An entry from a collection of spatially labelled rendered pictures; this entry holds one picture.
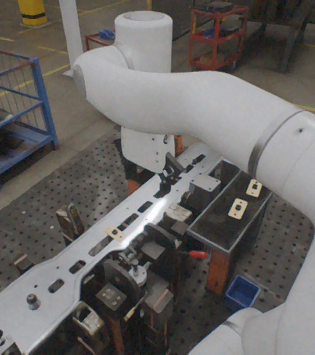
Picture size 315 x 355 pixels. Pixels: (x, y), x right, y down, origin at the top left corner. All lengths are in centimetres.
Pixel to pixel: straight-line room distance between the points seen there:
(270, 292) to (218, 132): 113
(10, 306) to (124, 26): 85
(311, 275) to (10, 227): 151
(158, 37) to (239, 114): 19
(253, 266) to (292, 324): 112
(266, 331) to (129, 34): 47
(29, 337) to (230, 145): 81
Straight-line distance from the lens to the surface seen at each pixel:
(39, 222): 169
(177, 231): 102
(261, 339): 55
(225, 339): 74
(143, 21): 48
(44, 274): 110
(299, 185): 32
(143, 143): 56
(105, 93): 42
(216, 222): 98
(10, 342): 77
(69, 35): 508
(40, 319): 102
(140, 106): 40
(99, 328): 90
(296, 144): 32
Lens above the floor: 187
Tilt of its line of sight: 40 degrees down
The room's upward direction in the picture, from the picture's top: straight up
